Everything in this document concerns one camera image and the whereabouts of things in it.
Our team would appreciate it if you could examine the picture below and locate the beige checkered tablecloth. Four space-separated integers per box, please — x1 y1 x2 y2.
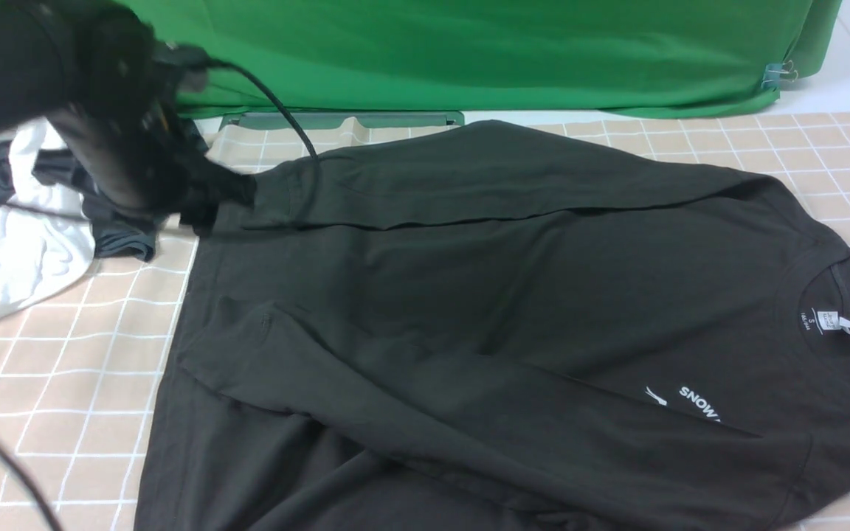
0 112 850 530

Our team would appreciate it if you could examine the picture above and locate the dark gray long-sleeve shirt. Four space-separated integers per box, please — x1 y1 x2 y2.
134 121 850 530

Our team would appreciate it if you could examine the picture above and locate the white crumpled garment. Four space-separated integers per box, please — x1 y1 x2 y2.
0 119 95 319

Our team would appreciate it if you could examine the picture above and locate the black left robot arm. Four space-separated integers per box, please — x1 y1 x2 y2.
0 1 256 231

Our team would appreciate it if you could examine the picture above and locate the dark gray crumpled garment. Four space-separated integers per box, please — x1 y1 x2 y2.
0 140 162 263

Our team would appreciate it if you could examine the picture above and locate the green backdrop cloth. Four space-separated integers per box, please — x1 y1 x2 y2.
128 1 840 119

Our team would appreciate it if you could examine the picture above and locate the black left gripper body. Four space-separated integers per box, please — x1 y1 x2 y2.
49 44 210 218

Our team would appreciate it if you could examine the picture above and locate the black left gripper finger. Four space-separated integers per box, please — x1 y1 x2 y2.
178 203 219 237
189 159 257 211

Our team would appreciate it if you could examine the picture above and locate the binder clip on backdrop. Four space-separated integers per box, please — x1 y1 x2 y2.
760 60 799 91

